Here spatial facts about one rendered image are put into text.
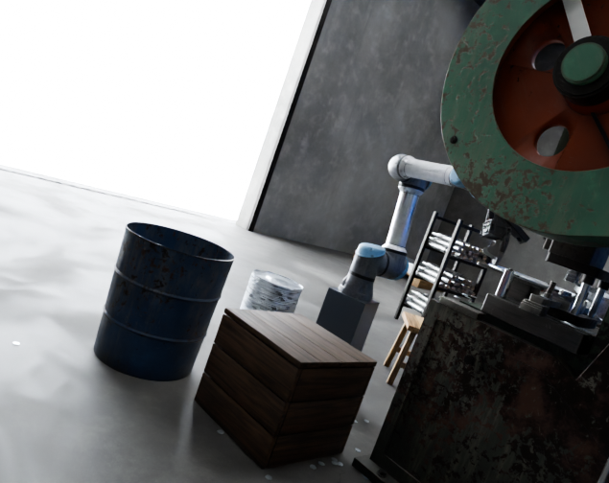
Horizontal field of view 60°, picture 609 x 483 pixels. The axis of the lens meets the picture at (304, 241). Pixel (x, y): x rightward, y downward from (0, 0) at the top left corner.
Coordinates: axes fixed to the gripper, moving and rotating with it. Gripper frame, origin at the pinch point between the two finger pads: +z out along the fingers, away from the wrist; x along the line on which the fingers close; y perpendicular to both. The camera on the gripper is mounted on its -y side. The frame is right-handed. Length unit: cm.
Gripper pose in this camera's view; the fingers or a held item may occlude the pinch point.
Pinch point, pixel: (497, 263)
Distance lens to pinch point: 201.5
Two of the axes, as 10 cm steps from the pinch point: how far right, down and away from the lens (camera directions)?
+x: 1.1, -1.9, -9.8
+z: -3.1, 9.3, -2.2
